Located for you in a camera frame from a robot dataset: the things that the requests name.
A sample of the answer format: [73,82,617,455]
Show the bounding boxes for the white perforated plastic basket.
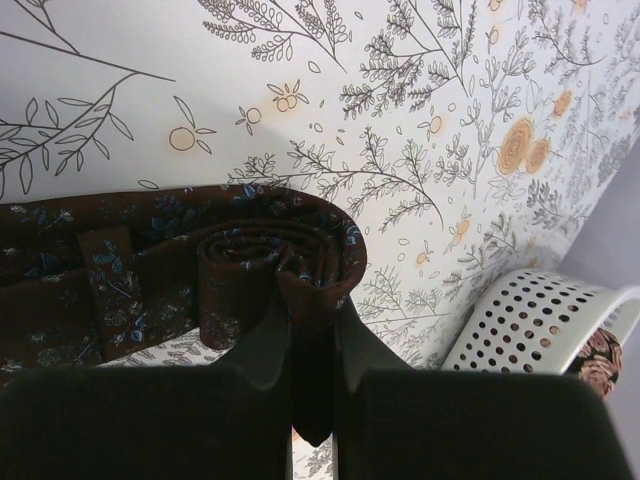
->
[441,269,639,375]

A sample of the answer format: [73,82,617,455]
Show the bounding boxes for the brown blue floral tie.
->
[1,184,367,445]

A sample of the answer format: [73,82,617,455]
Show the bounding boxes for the floral patterned table mat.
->
[1,1,639,479]

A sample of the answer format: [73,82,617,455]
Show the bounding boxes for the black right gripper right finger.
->
[333,303,632,479]

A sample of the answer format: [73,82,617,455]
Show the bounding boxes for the dark floral ties in basket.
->
[571,328,623,399]

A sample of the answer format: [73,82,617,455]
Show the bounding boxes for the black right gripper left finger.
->
[1,294,292,479]

